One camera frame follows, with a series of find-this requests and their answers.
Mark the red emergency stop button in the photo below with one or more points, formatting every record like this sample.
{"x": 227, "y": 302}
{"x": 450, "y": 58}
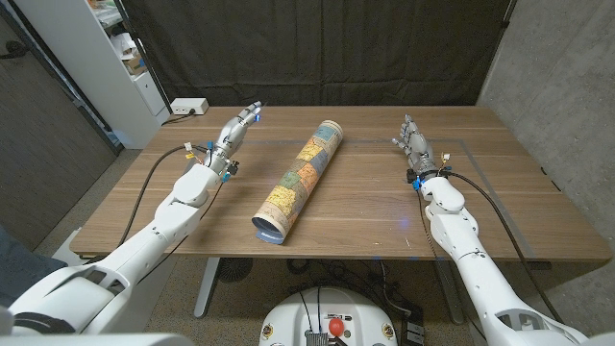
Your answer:
{"x": 336, "y": 327}

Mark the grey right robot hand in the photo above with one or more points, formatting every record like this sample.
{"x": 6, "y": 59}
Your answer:
{"x": 419, "y": 149}

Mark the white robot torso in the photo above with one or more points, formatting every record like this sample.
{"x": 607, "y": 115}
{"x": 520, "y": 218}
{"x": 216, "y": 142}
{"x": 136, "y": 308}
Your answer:
{"x": 298, "y": 317}

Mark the grey table leg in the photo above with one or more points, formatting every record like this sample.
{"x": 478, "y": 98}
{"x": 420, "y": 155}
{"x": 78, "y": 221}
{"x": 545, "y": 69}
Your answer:
{"x": 454, "y": 307}
{"x": 206, "y": 288}

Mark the black round fan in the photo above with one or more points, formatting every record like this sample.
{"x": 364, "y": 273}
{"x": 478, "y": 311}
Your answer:
{"x": 235, "y": 269}

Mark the small cardboard box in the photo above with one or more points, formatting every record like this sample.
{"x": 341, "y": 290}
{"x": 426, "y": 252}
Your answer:
{"x": 134, "y": 65}

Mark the black backdrop stand pole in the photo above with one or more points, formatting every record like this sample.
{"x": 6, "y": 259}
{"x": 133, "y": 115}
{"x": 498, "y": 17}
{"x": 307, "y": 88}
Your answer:
{"x": 144, "y": 57}

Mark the white shelf cabinet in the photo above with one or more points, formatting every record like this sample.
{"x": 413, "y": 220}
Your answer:
{"x": 91, "y": 62}

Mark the white power box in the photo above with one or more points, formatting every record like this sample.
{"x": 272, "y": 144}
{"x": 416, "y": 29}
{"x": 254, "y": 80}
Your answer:
{"x": 189, "y": 106}

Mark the black power strip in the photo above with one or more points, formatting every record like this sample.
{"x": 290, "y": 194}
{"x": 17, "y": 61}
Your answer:
{"x": 413, "y": 331}

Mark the colourful paper map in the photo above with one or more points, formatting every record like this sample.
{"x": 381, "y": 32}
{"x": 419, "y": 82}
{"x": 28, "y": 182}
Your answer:
{"x": 298, "y": 182}

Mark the person's blue jeans leg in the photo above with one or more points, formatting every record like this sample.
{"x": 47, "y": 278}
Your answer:
{"x": 24, "y": 269}

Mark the black backdrop curtain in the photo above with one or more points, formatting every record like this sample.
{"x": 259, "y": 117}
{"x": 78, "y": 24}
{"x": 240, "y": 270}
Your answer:
{"x": 312, "y": 48}

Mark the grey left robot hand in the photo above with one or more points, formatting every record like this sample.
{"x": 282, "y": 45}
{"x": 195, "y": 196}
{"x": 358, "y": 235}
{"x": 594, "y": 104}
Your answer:
{"x": 230, "y": 137}

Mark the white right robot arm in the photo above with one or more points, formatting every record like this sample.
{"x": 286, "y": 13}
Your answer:
{"x": 456, "y": 235}

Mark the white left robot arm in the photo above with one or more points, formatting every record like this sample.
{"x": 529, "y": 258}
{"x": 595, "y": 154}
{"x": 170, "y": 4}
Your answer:
{"x": 178, "y": 216}

